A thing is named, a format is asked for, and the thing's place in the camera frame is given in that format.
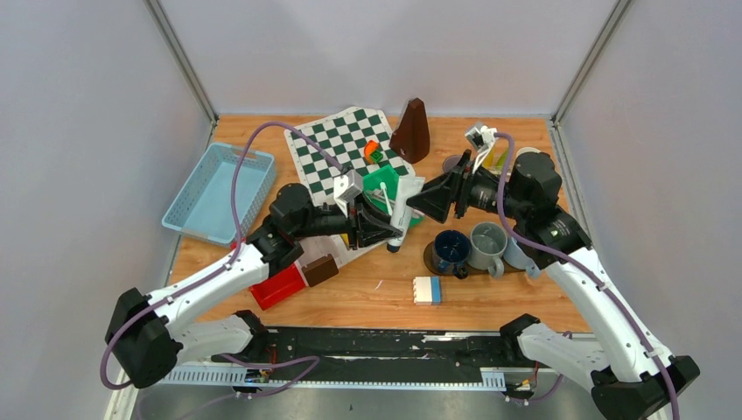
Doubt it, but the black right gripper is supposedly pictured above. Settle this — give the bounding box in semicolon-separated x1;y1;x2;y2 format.
405;150;528;223

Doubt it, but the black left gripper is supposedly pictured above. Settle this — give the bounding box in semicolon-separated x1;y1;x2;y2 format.
292;190;402;250

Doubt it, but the white toothpaste tube black cap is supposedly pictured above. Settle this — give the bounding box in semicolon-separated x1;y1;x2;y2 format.
387;175;425;253

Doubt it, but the dark blue mug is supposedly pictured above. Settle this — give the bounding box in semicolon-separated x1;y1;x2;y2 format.
431;230;472;279

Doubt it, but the yellow toothpaste tube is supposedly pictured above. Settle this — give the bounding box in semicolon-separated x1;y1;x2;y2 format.
481;149;497;171

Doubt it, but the grey mug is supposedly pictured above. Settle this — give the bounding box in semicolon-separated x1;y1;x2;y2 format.
467;222;508;278

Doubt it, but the light blue mug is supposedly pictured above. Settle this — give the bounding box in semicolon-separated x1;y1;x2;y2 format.
503;237;542;279

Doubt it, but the cream mug yellow handle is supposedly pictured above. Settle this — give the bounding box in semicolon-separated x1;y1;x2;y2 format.
515;147;542;158

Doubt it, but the purple mug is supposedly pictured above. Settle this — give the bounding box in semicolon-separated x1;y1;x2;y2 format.
442;155;462;173

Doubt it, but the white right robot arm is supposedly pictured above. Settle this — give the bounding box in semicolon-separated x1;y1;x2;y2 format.
408;152;700;419

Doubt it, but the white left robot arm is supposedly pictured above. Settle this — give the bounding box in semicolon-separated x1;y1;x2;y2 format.
99;183;409;390

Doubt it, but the dark wooden oval tray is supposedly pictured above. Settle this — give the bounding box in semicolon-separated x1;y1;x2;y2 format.
423;241;525;277

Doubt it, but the green plastic bin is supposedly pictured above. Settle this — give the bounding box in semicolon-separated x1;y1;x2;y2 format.
363;166;400;216

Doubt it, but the white plastic bin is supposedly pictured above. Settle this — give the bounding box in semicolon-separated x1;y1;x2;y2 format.
297;234;354;269

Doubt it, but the brown wooden block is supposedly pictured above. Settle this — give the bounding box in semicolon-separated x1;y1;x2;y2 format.
301;254;340;287

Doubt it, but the brown wooden metronome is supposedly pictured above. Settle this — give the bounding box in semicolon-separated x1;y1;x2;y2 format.
389;97;431;164

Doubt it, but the green toy block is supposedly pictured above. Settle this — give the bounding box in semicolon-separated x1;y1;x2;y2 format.
366;150;385;165

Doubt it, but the orange toy block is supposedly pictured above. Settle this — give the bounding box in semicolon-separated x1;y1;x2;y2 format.
363;140;381;165

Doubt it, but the white blue toy brick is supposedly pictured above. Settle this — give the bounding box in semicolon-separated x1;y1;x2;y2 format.
413;276;442;305

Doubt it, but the green white chessboard mat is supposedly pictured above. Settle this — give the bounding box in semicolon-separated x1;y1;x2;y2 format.
283;107;415;206

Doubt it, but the red plastic bin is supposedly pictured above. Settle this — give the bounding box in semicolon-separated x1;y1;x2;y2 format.
248;264;307;311

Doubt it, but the light blue perforated basket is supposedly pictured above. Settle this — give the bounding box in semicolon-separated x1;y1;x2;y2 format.
161;143;277;248

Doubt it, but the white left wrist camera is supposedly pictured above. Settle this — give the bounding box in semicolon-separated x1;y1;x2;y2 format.
332;168;363;216

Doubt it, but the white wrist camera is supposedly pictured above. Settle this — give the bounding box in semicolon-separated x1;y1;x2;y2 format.
465;122;498;172
332;168;363;216

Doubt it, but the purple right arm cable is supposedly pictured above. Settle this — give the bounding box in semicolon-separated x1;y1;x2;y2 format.
493;131;681;420

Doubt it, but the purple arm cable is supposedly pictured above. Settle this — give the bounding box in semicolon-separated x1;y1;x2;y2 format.
493;131;681;420
99;121;354;401

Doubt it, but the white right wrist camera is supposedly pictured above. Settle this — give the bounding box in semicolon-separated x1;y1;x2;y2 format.
465;122;498;172

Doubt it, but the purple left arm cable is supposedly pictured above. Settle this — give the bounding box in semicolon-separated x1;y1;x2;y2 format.
99;121;354;401

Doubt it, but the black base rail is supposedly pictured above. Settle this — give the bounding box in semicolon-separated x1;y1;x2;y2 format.
234;326;535;383

